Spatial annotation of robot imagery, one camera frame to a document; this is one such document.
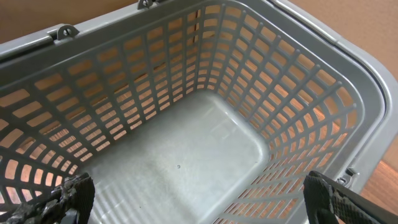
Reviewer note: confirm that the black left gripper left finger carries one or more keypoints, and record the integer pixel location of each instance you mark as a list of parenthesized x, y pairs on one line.
[(69, 202)]

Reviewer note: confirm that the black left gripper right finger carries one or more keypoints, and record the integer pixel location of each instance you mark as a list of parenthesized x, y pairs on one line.
[(327, 201)]

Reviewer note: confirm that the grey plastic mesh basket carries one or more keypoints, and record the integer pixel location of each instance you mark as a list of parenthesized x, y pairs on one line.
[(191, 112)]

